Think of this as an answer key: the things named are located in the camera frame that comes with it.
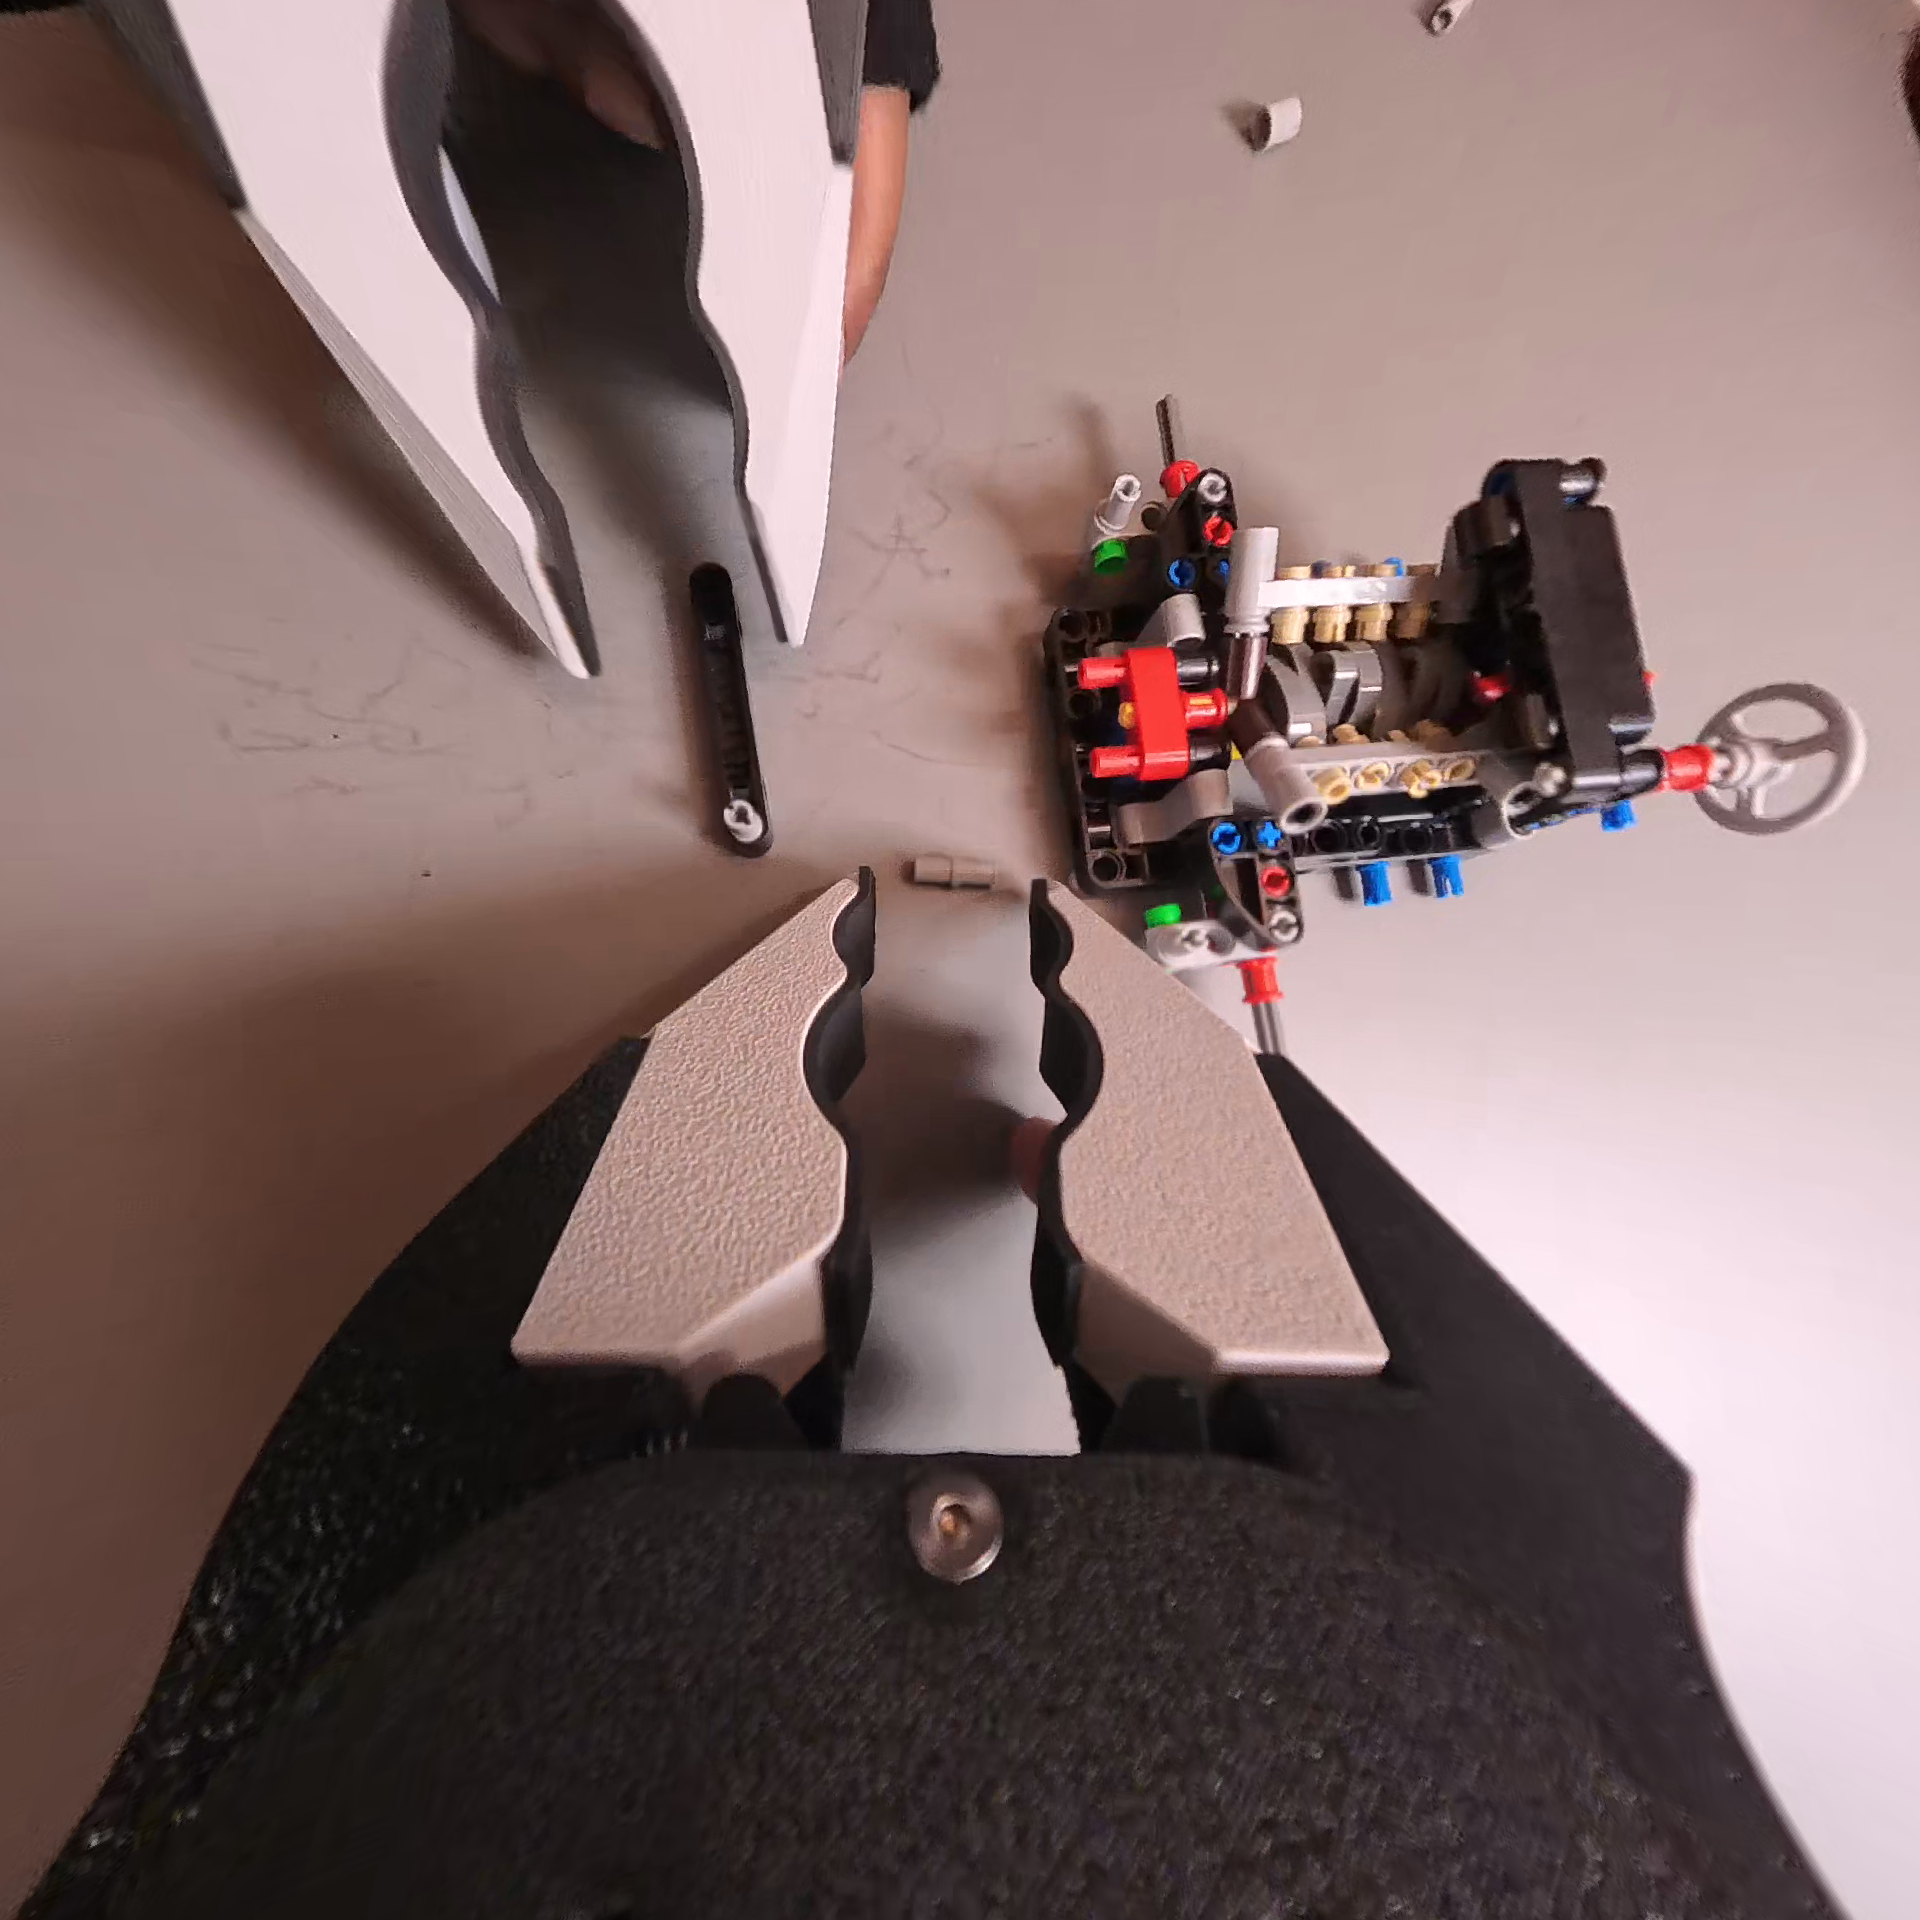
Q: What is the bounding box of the person's left hand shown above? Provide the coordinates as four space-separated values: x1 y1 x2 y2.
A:
837 101 912 363

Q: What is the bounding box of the black lego beam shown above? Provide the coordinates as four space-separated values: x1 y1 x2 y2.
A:
689 563 775 860

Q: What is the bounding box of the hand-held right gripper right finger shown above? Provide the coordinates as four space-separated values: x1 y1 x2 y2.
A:
1029 881 1393 1448

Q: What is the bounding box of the lego car chassis assembly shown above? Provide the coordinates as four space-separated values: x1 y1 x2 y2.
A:
1040 394 1869 1055

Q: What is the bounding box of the person's left forearm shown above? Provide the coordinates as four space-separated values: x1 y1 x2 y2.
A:
857 0 942 120

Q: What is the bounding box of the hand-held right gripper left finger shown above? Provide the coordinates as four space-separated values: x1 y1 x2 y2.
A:
512 870 879 1448

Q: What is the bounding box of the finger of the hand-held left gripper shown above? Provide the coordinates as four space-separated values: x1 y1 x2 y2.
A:
157 0 607 679
600 0 860 649

